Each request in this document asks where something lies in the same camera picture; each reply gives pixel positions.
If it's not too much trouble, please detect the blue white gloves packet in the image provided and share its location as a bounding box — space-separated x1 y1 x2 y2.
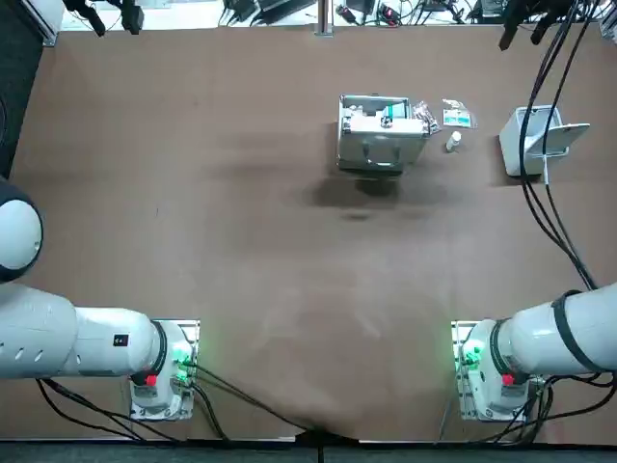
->
442 97 480 130

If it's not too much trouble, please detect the silver aluminium medical kit case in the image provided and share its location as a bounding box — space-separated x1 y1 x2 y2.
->
335 93 432 178

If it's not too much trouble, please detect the aluminium camera post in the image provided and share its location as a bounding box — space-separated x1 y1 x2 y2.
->
314 0 335 38

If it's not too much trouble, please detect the black base cable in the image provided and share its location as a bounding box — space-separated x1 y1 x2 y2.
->
36 378 189 444
185 361 322 435

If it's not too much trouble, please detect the white packet teal print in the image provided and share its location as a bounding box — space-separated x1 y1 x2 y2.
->
380 101 411 121

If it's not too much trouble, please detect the silver aluminium frame profile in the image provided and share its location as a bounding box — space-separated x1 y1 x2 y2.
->
28 0 65 48
599 16 617 48

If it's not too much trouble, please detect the red-lit black plug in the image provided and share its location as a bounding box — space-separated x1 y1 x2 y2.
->
378 3 404 25
335 3 361 25

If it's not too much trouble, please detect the clear iodophor cotton swab packet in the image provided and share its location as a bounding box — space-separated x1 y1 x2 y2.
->
410 99 443 137

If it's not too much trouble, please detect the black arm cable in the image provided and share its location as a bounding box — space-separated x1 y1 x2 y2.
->
519 0 599 290
542 0 602 290

